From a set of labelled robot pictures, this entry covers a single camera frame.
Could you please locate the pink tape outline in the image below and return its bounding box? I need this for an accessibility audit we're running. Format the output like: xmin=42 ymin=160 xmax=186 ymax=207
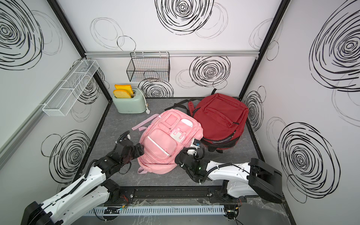
xmin=132 ymin=109 xmax=203 ymax=174

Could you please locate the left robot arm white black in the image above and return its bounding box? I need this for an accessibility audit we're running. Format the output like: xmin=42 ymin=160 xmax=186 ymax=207
xmin=21 ymin=139 xmax=144 ymax=225

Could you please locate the mint green toaster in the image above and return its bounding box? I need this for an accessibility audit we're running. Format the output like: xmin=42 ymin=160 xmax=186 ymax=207
xmin=112 ymin=87 xmax=150 ymax=114

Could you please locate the front yellow toast slice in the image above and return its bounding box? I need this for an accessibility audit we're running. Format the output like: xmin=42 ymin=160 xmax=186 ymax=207
xmin=113 ymin=89 xmax=132 ymax=98

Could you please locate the yellow toast slice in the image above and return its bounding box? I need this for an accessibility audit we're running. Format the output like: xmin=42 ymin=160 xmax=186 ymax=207
xmin=113 ymin=89 xmax=132 ymax=98
xmin=114 ymin=84 xmax=134 ymax=95

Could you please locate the rear yellow toast slice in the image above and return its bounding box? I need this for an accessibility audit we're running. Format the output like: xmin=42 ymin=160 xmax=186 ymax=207
xmin=114 ymin=84 xmax=134 ymax=95

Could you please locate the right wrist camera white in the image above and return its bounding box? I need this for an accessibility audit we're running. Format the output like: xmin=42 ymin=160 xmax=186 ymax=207
xmin=187 ymin=138 xmax=201 ymax=157

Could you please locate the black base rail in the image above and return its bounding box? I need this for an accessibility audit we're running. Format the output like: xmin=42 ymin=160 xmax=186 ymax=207
xmin=105 ymin=186 xmax=256 ymax=206

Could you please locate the white slotted cable duct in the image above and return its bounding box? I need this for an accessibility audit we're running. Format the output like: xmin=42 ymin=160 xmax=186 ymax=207
xmin=85 ymin=205 xmax=226 ymax=217

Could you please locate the white mesh wall shelf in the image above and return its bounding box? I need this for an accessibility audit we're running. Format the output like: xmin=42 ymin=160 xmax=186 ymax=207
xmin=42 ymin=59 xmax=99 ymax=117

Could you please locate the black wire basket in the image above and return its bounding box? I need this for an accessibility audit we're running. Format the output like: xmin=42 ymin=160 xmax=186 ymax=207
xmin=126 ymin=52 xmax=171 ymax=82

